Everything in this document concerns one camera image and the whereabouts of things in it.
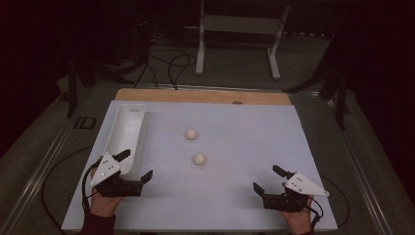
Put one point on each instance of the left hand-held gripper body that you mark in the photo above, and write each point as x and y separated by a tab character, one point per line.
112	187

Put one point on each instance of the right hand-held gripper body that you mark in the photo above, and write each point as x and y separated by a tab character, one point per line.
287	201

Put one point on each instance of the white plastic bin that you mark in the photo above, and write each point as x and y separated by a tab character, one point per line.
129	130

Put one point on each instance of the white ball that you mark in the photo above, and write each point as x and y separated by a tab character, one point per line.
191	134
199	159

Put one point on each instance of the person's left hand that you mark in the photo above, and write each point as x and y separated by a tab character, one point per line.
104	205

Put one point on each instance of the person's right hand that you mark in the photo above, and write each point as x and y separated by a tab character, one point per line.
298	222

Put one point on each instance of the pale blue table mat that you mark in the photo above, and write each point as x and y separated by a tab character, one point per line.
244	147

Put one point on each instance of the black stand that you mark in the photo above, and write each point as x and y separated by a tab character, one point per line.
341	104
71	91

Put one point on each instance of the white metal stand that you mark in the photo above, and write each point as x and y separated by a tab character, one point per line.
241	24

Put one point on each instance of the aluminium floor rail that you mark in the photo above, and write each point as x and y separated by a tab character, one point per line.
356	163
38	178

